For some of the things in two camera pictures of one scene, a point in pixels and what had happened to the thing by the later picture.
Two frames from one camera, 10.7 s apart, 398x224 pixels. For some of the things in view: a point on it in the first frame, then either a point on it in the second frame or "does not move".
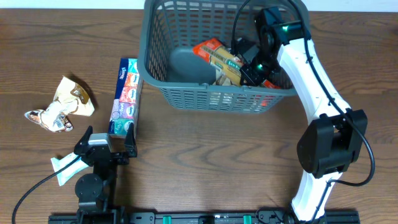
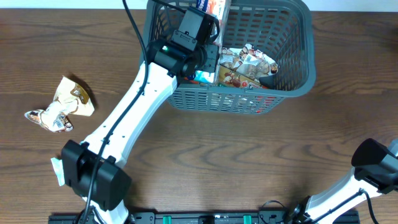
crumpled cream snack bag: (69, 98) does not move
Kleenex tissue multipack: (127, 103) -> (220, 9)
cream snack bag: (221, 79) -> (229, 59)
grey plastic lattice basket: (170, 30) does not move
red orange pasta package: (221, 58) -> (229, 79)
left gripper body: (120, 159) -> (208, 56)
